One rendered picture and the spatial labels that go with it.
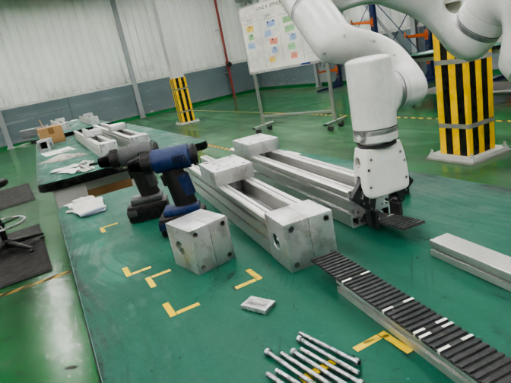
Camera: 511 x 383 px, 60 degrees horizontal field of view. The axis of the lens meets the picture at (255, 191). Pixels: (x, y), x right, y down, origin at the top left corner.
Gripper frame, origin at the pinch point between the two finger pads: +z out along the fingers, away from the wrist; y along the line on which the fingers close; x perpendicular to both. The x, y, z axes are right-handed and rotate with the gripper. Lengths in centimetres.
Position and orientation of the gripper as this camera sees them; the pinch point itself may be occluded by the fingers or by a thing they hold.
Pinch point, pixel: (384, 215)
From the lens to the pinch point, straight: 94.3
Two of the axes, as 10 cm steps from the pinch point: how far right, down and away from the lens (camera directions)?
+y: 9.2, -2.7, 3.0
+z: 1.9, 9.4, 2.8
